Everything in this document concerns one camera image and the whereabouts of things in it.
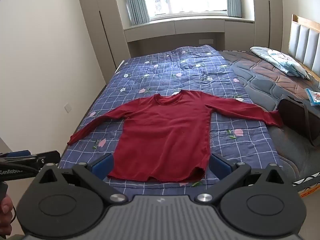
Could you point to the beige window seat cabinet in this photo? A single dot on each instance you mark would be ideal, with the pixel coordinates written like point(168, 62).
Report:
point(190, 26)

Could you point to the wide grey-blue curtain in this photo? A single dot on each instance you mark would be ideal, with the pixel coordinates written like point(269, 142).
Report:
point(136, 2)

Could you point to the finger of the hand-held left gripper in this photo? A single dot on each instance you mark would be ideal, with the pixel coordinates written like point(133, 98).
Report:
point(47, 158)
point(17, 153)

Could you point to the dark quilted mattress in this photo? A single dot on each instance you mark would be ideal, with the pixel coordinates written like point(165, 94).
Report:
point(262, 80)

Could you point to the black bag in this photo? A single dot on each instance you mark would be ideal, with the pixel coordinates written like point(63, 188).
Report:
point(292, 115)

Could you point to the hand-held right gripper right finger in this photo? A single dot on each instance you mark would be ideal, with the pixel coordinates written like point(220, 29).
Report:
point(220, 167)

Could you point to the light floral pillow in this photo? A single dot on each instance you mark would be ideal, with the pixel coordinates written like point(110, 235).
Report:
point(280, 60)

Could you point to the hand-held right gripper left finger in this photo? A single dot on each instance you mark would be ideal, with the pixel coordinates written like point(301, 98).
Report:
point(103, 167)

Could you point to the beige wardrobe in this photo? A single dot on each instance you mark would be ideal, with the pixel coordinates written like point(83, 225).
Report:
point(100, 17)
point(275, 12)

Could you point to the grey padded wooden headboard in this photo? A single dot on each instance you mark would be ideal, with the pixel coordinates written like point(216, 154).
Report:
point(305, 42)

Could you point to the person's left hand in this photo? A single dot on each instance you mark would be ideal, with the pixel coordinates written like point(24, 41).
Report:
point(5, 212)

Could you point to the blue plaid floral quilt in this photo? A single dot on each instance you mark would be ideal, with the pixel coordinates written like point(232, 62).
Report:
point(175, 70)

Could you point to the red long-sleeve shirt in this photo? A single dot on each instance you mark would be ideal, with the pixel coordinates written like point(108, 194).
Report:
point(162, 135)

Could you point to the long white wall socket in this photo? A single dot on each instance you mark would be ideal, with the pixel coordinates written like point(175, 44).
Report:
point(206, 41)

